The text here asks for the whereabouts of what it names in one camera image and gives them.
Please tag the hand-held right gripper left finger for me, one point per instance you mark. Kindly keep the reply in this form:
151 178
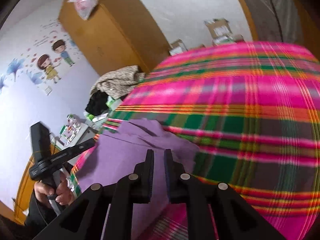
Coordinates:
150 180

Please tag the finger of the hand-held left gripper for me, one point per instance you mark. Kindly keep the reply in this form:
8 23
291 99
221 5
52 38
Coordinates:
86 146

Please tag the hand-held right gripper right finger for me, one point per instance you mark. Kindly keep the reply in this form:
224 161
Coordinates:
168 180

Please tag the purple sweater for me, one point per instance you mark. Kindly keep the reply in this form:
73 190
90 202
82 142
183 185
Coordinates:
120 155

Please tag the person's left forearm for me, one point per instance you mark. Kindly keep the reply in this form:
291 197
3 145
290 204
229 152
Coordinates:
37 215

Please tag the person's left hand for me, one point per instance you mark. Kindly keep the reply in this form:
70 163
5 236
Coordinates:
65 192

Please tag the grey drawer cabinet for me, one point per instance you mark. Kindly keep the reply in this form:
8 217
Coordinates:
85 136

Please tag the colourful small boxes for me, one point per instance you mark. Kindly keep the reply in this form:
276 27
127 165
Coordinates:
71 130

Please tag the green tissue pack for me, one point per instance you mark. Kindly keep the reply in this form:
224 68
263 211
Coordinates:
113 103
96 117

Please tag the black garment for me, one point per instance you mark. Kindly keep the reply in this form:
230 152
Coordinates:
96 103

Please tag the wooden headboard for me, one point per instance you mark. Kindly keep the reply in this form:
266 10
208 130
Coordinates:
23 187

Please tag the beige floral garment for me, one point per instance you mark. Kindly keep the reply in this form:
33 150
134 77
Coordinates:
117 80

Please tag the pink plaid bed sheet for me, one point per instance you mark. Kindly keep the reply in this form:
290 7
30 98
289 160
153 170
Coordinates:
237 105

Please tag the wooden wardrobe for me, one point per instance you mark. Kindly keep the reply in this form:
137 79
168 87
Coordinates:
112 30

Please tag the white open cardboard box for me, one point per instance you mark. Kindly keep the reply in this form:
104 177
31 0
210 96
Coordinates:
178 47

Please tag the plastic bag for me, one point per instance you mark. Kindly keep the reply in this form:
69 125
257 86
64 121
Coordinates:
83 5

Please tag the white plastic package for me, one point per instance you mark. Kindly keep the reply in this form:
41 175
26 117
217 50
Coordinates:
225 40

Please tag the brown labelled cardboard box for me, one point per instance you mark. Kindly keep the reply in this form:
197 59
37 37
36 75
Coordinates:
218 28

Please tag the clear plastic door curtain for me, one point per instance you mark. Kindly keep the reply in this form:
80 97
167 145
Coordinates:
270 10

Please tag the white wall switch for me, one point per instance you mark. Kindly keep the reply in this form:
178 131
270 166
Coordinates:
48 90

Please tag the cartoon wall sticker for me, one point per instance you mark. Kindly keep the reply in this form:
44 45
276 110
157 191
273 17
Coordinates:
48 66

